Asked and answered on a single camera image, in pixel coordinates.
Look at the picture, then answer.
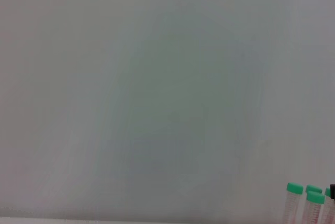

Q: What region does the green-capped clear test tube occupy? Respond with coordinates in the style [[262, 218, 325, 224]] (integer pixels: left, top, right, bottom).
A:
[[300, 191, 326, 224], [320, 187, 335, 224], [305, 184, 323, 195], [282, 182, 304, 224]]

